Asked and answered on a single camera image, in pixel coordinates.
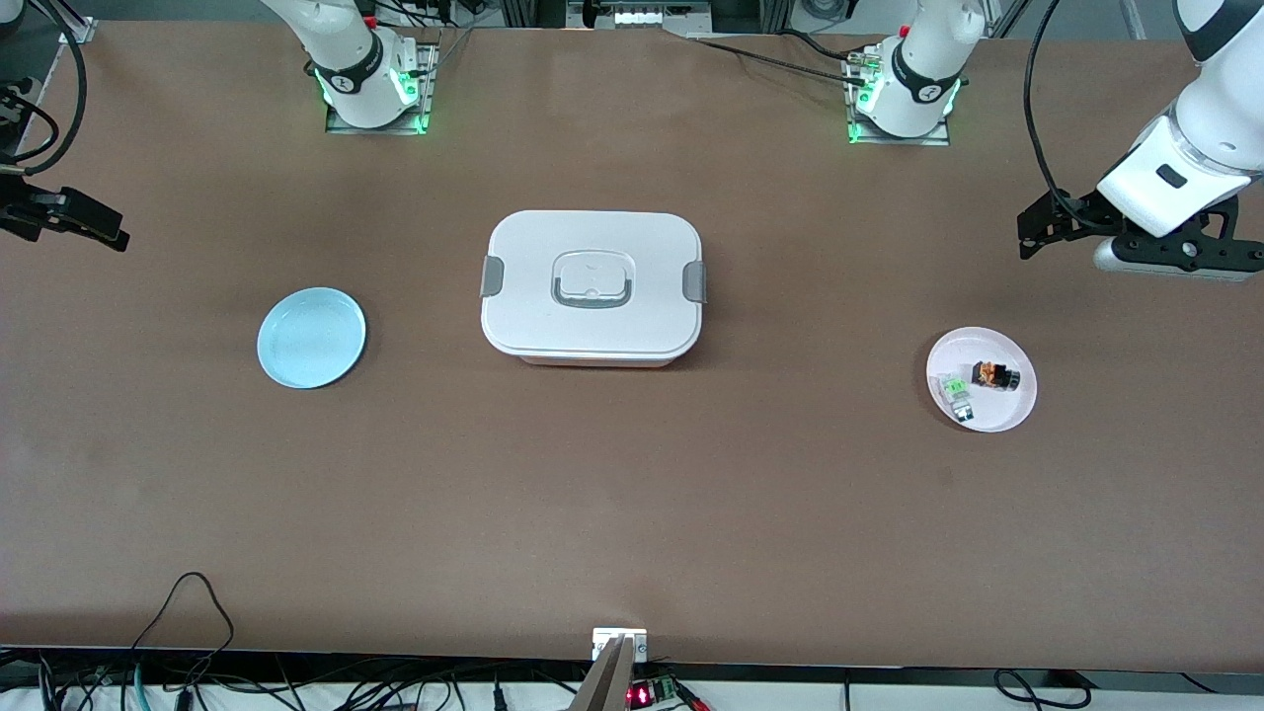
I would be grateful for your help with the aluminium frame with label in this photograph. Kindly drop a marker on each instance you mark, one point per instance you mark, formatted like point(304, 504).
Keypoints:
point(637, 16)

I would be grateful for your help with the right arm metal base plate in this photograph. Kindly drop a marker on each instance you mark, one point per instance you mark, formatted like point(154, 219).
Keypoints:
point(375, 129)

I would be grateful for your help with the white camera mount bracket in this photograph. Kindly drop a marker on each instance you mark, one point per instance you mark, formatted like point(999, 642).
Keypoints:
point(604, 640)

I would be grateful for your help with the orange push-button switch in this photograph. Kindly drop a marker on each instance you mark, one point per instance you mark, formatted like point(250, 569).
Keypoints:
point(987, 375)

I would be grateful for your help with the pink round plate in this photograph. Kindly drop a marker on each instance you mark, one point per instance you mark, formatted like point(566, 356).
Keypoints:
point(997, 415)

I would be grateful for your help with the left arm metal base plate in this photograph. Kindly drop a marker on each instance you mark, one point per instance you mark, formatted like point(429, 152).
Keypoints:
point(899, 141)

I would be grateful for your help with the light blue round plate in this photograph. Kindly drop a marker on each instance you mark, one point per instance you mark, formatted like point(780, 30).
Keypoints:
point(312, 338)

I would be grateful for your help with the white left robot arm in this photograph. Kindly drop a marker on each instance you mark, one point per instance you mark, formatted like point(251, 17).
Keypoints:
point(1215, 128)

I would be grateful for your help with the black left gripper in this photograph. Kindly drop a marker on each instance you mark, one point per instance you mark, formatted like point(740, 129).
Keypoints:
point(1079, 210)

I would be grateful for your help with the white lidded storage box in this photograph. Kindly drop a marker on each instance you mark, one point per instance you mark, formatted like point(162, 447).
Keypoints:
point(533, 316)

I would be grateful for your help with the green push-button switch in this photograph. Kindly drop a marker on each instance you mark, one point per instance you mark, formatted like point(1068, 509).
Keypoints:
point(957, 392)

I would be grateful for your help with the circuit board red display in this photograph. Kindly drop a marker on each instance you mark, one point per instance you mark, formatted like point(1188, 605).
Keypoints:
point(642, 694)

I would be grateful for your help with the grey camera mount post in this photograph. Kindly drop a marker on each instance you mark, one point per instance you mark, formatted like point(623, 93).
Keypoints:
point(607, 686)

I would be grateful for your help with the metal corner bracket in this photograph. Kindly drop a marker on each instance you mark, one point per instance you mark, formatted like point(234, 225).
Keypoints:
point(77, 30)

